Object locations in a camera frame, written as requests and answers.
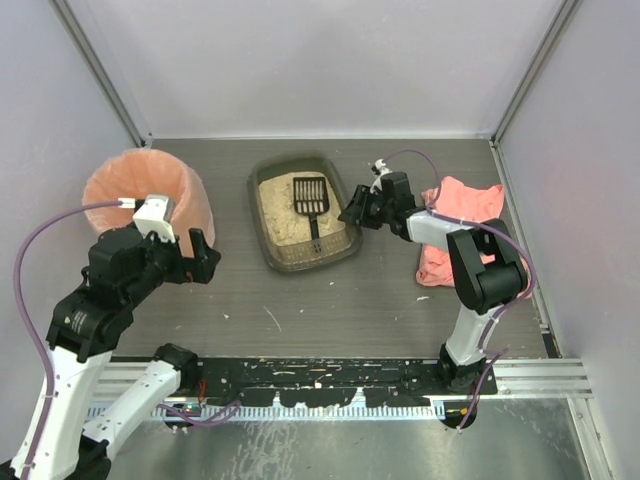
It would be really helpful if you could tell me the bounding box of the pink cloth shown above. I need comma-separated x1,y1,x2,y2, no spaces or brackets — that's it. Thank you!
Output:
416,176,505,287

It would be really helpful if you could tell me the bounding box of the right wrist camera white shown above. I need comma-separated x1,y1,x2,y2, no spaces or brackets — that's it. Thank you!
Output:
370,159,392,193

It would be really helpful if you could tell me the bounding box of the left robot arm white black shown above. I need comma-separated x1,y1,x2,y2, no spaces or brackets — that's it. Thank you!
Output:
1,225,221,479

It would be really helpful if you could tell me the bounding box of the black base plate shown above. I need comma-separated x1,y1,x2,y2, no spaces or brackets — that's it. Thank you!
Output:
178,357,480,408

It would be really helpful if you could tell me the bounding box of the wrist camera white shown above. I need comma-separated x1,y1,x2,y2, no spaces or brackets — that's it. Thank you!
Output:
370,159,392,193
133,194,176,243

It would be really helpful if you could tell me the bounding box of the cat litter sand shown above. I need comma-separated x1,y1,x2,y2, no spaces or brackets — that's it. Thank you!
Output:
259,171,345,246

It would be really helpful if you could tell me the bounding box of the black litter scoop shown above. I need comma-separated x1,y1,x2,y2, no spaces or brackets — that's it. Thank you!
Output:
293,176,330,241

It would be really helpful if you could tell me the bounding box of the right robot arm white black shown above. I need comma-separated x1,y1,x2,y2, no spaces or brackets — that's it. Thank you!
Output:
339,166,531,392

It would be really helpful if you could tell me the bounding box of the bin with orange bag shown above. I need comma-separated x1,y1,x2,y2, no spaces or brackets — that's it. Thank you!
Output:
82,149,215,256

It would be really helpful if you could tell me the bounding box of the grey cable duct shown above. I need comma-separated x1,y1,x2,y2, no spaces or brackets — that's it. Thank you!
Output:
87,402,446,422

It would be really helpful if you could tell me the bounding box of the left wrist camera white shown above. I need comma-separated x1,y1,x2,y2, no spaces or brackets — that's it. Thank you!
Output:
133,194,176,243

